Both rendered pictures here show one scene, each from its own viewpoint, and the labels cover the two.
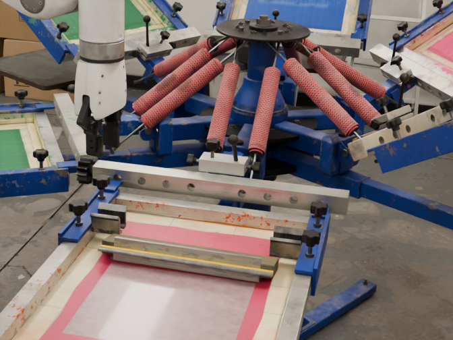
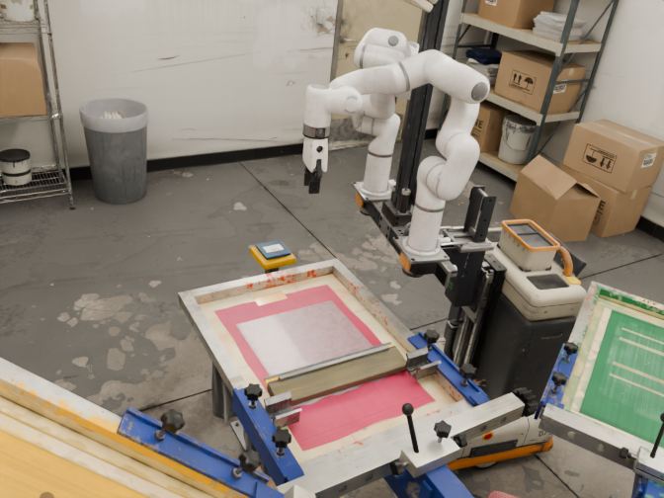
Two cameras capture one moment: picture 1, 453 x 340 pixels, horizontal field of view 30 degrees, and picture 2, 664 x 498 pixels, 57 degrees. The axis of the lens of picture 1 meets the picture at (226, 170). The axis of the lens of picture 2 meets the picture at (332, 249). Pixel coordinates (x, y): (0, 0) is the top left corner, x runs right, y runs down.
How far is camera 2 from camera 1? 2.75 m
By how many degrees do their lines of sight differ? 112
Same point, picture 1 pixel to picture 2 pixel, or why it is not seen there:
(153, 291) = (327, 346)
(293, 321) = (214, 346)
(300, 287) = (234, 376)
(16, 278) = not seen: outside the picture
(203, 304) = (289, 352)
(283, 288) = not seen: hidden behind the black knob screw
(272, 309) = (245, 370)
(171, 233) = (390, 405)
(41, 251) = not seen: outside the picture
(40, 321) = (350, 300)
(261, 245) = (316, 433)
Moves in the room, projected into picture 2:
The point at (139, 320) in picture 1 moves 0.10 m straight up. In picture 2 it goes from (306, 324) to (309, 297)
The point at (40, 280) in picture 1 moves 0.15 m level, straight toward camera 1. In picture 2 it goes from (376, 305) to (339, 287)
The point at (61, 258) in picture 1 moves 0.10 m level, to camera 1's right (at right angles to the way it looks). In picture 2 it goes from (394, 324) to (372, 336)
